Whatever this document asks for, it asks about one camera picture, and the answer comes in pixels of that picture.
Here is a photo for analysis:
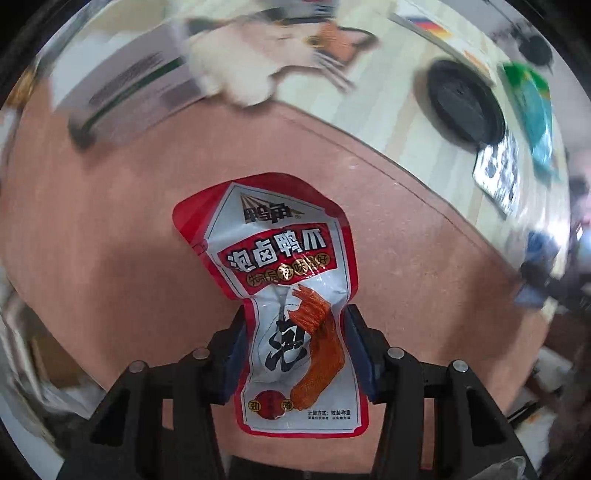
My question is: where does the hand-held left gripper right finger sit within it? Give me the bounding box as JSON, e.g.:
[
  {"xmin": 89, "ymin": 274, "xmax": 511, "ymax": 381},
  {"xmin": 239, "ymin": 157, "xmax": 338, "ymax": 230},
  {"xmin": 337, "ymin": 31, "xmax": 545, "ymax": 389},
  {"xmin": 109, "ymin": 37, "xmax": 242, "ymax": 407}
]
[{"xmin": 346, "ymin": 305, "xmax": 539, "ymax": 480}]

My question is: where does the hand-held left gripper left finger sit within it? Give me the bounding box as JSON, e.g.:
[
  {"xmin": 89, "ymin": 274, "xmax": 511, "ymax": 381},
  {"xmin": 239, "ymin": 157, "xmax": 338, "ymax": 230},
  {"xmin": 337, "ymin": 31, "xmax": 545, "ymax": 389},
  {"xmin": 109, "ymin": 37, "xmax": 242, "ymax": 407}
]
[{"xmin": 58, "ymin": 305, "xmax": 252, "ymax": 480}]

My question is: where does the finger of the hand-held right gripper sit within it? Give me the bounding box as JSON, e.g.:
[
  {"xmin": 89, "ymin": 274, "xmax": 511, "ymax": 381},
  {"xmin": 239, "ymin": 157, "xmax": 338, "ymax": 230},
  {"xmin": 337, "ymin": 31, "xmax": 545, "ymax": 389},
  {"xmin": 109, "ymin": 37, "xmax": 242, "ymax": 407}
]
[
  {"xmin": 526, "ymin": 231, "xmax": 566, "ymax": 278},
  {"xmin": 512, "ymin": 263, "xmax": 561, "ymax": 310}
]

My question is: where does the silver patterned foil packet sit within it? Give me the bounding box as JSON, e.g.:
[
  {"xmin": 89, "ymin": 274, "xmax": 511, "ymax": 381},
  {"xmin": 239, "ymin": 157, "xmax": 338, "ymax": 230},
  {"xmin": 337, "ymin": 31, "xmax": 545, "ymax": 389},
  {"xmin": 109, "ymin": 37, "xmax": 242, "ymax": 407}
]
[{"xmin": 472, "ymin": 131, "xmax": 522, "ymax": 215}]

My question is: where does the red white snack packet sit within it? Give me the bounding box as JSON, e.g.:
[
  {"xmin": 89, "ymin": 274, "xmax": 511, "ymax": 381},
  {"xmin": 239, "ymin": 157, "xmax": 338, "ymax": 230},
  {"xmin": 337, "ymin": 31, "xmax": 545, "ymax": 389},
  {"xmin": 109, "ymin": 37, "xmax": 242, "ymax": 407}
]
[{"xmin": 172, "ymin": 173, "xmax": 370, "ymax": 437}]

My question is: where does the green blue packet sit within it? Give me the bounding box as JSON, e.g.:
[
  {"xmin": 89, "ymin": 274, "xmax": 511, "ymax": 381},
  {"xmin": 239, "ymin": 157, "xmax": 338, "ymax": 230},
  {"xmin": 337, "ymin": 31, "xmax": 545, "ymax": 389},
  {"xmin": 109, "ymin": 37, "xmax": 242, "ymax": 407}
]
[{"xmin": 501, "ymin": 62, "xmax": 555, "ymax": 176}]

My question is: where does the black round disc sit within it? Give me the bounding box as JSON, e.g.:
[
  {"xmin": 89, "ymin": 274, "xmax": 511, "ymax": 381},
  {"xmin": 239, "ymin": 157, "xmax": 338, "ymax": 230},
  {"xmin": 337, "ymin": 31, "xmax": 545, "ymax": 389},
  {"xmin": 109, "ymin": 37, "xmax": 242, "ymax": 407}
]
[{"xmin": 427, "ymin": 59, "xmax": 506, "ymax": 144}]

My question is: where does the brown cardboard box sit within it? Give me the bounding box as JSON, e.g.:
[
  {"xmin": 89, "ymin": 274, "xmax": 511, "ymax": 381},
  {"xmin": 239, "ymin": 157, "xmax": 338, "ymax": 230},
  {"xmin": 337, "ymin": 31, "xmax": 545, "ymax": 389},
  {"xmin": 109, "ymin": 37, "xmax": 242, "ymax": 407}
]
[{"xmin": 28, "ymin": 323, "xmax": 90, "ymax": 391}]

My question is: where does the black light stand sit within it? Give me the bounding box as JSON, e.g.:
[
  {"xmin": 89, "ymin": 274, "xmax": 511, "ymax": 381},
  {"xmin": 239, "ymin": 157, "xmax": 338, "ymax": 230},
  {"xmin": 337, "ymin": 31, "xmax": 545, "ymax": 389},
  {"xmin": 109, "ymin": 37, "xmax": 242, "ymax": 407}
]
[{"xmin": 494, "ymin": 18, "xmax": 555, "ymax": 70}]

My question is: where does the white cardboard box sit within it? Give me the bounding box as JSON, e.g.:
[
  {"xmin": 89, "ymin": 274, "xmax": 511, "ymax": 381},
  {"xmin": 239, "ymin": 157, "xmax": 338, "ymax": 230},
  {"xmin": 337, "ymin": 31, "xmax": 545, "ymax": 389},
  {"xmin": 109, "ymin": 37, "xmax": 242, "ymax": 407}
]
[{"xmin": 69, "ymin": 23, "xmax": 208, "ymax": 148}]

